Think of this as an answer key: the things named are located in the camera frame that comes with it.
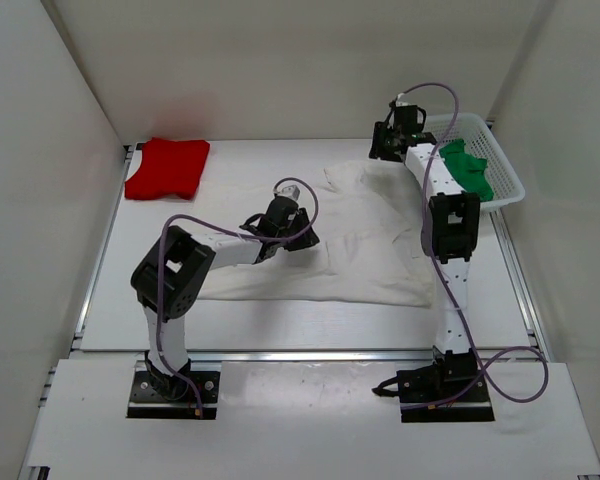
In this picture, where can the green t shirt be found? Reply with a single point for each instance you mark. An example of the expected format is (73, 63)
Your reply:
(467, 170)

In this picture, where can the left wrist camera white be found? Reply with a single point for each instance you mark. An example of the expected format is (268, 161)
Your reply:
(290, 192)

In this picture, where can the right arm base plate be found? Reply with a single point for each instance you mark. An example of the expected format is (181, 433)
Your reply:
(449, 390)

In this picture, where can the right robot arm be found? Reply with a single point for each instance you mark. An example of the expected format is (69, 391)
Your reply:
(449, 237)

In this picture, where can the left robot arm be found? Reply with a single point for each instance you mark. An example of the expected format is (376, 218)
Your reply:
(170, 277)

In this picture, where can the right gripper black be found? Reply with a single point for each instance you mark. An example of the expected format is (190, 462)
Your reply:
(381, 150)

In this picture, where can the red t shirt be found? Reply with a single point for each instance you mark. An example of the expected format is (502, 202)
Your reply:
(168, 169)

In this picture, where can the white t shirt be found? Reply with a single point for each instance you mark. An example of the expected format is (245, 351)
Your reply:
(369, 227)

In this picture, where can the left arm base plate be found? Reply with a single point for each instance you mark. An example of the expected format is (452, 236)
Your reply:
(145, 402)

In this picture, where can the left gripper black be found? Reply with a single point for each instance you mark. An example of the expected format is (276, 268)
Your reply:
(304, 241)

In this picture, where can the white plastic basket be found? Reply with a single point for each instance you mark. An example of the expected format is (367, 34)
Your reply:
(480, 142)

